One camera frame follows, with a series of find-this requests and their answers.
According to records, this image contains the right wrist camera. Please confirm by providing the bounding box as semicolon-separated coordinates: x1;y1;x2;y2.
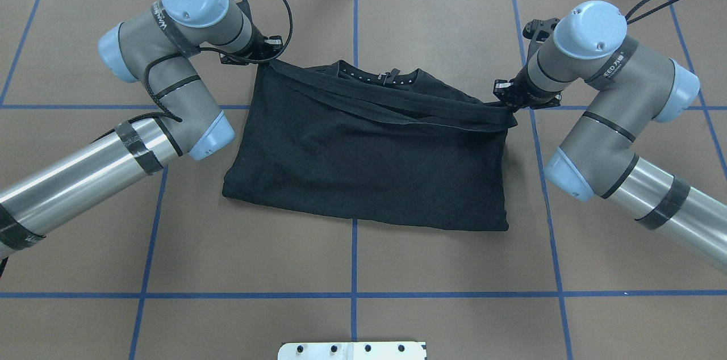
522;18;560;55

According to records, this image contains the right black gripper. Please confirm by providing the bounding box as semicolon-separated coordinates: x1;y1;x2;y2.
493;79;562;112

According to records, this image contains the left camera cable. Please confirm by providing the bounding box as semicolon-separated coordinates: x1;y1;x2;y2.
91;0;294;142

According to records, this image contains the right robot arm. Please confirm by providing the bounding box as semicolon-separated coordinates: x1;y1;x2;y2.
494;1;726;271

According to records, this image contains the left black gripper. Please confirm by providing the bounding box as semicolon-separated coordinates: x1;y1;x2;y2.
220;34;283;64

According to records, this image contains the black graphic t-shirt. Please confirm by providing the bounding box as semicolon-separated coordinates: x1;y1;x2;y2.
222;60;517;232

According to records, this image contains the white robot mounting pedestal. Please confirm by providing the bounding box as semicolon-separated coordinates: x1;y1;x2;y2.
277;341;428;359

